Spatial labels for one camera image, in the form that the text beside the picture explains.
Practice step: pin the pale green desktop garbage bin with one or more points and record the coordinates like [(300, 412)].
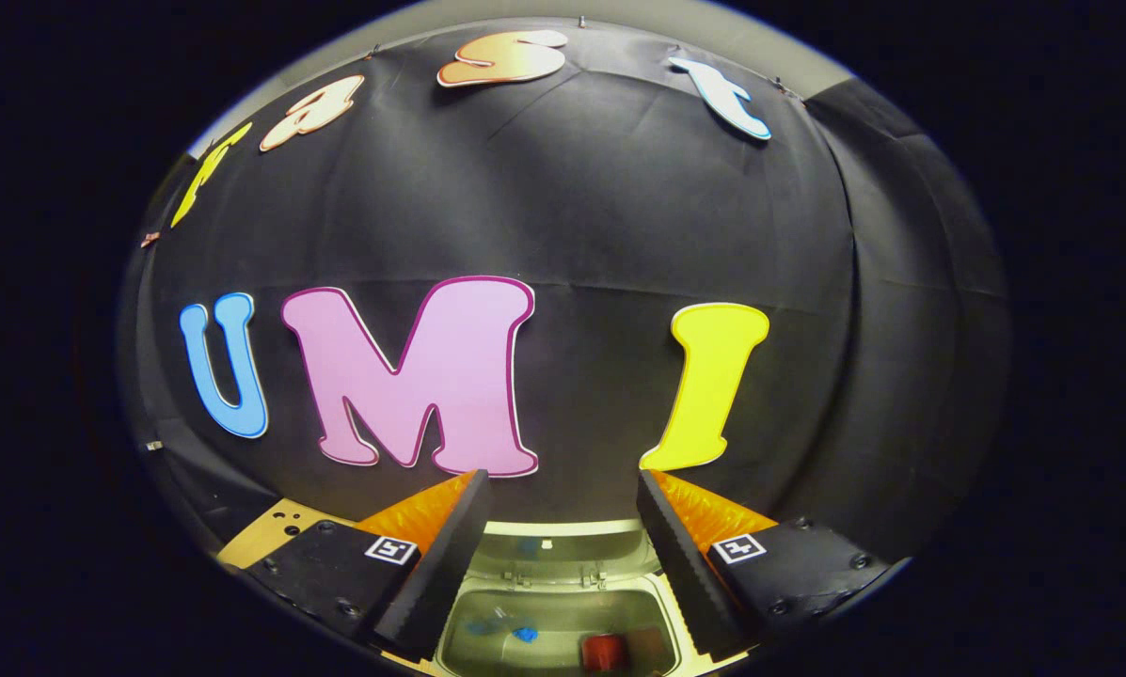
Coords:
[(562, 564)]

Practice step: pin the orange pop can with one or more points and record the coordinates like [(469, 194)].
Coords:
[(605, 651)]

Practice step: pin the wooden desktop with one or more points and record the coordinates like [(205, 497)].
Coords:
[(261, 541)]

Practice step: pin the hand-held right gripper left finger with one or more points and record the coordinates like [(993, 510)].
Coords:
[(436, 574)]

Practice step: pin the blue paper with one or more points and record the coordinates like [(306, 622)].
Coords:
[(525, 634)]

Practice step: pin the black backdrop cloth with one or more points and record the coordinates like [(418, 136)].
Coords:
[(600, 207)]

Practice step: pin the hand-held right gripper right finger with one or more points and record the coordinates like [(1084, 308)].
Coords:
[(680, 564)]

